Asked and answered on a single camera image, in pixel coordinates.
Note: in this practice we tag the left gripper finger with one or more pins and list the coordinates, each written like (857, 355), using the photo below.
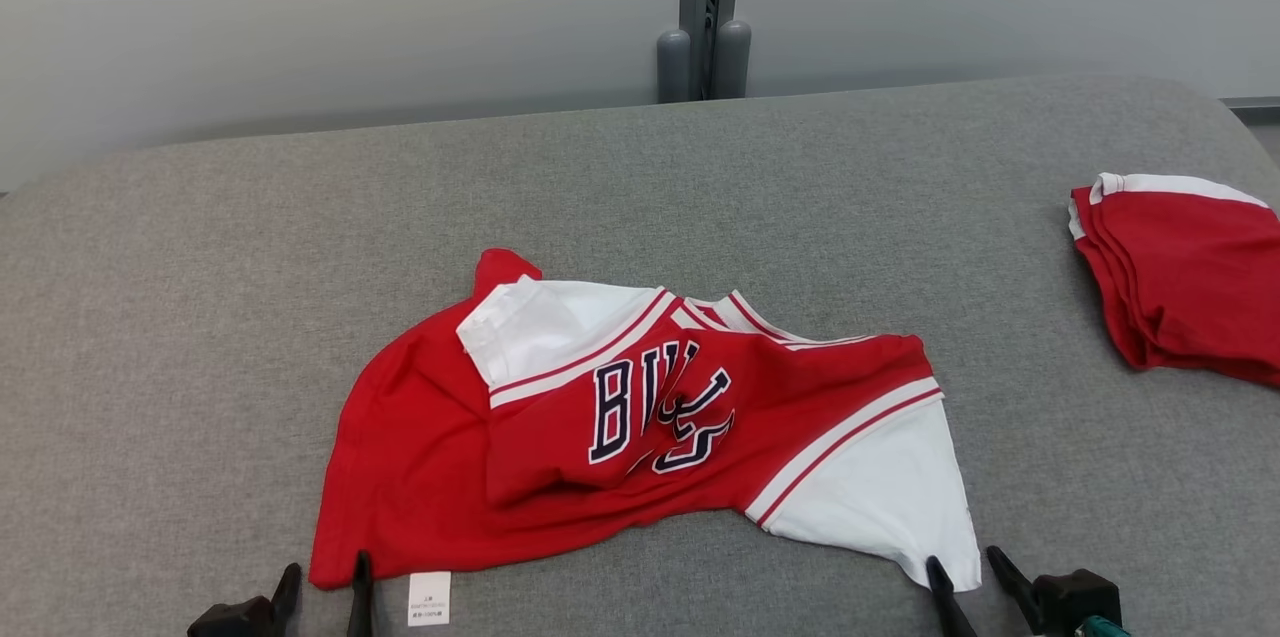
(361, 602)
(288, 607)

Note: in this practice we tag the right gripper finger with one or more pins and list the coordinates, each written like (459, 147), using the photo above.
(947, 607)
(1012, 582)

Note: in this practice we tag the red and white basketball jersey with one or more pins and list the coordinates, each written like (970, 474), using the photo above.
(420, 477)

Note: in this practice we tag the red shorts with white stripes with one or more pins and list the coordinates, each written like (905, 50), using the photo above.
(1200, 287)

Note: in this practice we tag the tall grey cylindrical post cap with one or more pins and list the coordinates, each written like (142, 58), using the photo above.
(732, 62)

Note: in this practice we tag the short grey cylindrical post cap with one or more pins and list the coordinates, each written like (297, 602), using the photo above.
(673, 67)

